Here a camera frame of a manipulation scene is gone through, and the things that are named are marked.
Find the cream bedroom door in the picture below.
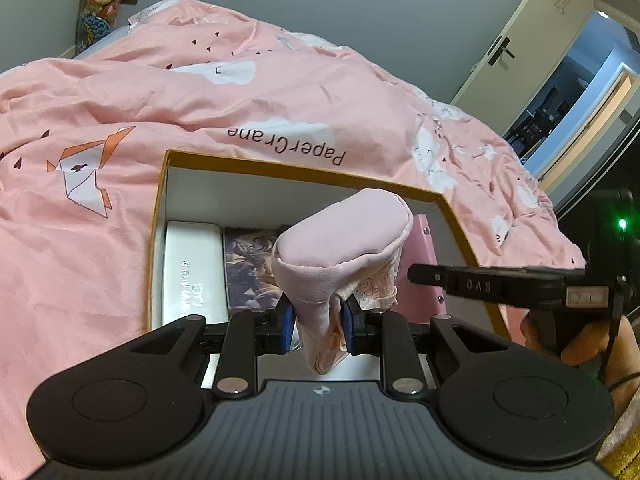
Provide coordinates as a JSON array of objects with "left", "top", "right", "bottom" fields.
[{"left": 451, "top": 0, "right": 594, "bottom": 134}]

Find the hanging plush toy organizer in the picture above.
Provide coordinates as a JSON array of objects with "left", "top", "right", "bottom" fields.
[{"left": 75, "top": 0, "right": 120, "bottom": 55}]

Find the white rectangular case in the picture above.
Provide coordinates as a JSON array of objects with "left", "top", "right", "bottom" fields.
[{"left": 160, "top": 220, "right": 230, "bottom": 391}]

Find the black door handle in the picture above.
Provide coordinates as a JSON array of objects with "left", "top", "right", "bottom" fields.
[{"left": 488, "top": 36, "right": 515, "bottom": 66}]

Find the pink pouch bag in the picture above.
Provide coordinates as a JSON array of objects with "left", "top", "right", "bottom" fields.
[{"left": 271, "top": 188, "right": 413, "bottom": 375}]

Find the right hand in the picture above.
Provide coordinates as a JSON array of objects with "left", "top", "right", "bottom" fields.
[{"left": 521, "top": 314, "right": 639, "bottom": 396}]

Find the pink printed duvet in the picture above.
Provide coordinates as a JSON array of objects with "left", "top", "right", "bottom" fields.
[{"left": 1, "top": 0, "right": 584, "bottom": 479}]

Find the dark illustrated card box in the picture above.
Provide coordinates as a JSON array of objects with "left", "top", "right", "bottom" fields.
[{"left": 224, "top": 228, "right": 282, "bottom": 313}]

